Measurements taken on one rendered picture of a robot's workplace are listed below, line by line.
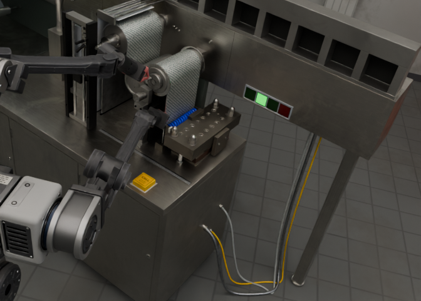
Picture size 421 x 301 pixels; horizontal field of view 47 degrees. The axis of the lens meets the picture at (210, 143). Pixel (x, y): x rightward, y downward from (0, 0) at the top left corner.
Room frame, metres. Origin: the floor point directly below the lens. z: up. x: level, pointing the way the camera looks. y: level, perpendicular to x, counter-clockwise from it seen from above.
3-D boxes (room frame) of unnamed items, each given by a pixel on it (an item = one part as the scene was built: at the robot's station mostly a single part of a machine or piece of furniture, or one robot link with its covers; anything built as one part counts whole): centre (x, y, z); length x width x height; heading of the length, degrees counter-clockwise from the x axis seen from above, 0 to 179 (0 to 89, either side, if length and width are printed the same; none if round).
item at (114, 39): (1.88, 0.51, 1.34); 0.06 x 0.06 x 0.06; 62
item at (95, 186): (0.84, 0.27, 1.45); 0.09 x 0.08 x 0.12; 86
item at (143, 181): (1.50, 0.25, 0.91); 0.07 x 0.07 x 0.02; 62
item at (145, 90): (1.76, 0.33, 1.05); 0.06 x 0.05 x 0.31; 152
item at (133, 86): (1.95, 0.32, 1.18); 0.26 x 0.12 x 0.12; 152
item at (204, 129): (1.84, 0.04, 1.00); 0.40 x 0.16 x 0.06; 152
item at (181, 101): (1.86, 0.17, 1.10); 0.23 x 0.01 x 0.18; 152
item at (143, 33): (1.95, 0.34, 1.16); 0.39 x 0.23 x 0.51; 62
